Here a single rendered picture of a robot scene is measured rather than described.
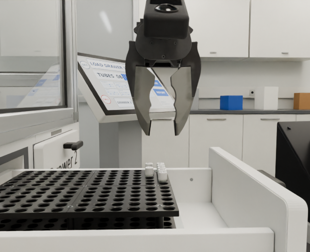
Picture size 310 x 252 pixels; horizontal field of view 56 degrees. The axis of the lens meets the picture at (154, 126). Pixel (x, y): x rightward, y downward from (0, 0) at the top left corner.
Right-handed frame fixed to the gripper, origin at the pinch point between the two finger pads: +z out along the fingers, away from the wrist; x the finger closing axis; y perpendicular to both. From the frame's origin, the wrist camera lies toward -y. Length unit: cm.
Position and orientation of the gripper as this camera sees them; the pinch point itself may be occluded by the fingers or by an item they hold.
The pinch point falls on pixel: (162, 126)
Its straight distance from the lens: 38.9
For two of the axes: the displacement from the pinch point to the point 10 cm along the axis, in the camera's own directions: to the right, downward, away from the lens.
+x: -10.0, 0.0, -0.3
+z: 0.0, 10.0, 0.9
